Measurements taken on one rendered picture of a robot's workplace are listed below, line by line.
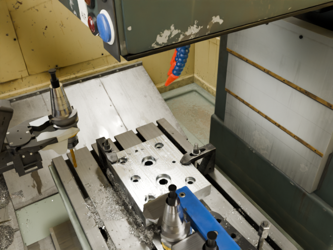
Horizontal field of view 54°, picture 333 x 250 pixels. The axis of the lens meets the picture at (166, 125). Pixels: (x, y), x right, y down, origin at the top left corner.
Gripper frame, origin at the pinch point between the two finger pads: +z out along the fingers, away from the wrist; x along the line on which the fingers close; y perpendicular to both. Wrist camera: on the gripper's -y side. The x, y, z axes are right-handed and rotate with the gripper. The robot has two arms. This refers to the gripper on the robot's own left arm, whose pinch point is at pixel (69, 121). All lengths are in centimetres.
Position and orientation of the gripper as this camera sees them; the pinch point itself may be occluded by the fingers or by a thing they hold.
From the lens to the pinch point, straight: 77.6
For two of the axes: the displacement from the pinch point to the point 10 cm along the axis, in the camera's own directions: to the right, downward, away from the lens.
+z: 8.6, -3.4, 3.9
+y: 0.3, 7.9, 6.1
